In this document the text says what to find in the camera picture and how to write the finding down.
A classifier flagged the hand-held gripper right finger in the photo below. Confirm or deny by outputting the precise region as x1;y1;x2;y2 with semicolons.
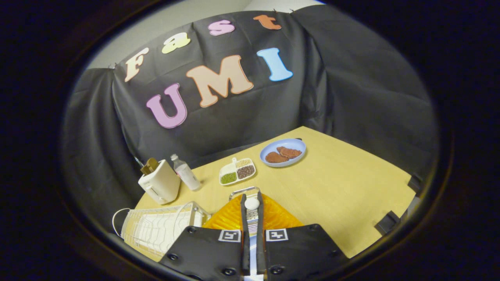
256;191;349;280

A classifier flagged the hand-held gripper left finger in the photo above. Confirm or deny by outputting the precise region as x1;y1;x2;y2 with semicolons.
159;194;251;279

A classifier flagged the white wire dish rack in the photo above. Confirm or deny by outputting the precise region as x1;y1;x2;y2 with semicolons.
112;201;212;258

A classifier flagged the white divided grain dish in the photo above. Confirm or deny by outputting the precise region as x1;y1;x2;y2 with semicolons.
218;157;257;186

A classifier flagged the blue plate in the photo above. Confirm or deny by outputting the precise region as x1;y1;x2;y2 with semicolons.
259;138;307;168

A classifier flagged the brown meat piece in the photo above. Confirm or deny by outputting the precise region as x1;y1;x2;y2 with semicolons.
265;151;290;164
277;146;303;159

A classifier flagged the clear plastic bottle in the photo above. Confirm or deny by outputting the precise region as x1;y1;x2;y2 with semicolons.
170;154;201;191

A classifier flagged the cream toaster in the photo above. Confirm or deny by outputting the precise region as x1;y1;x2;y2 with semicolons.
138;159;181;206

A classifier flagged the brown toast slice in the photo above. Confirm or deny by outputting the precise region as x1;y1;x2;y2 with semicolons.
141;157;160;175

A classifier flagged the black backdrop cloth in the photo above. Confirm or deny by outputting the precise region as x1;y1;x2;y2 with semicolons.
62;5;440;235

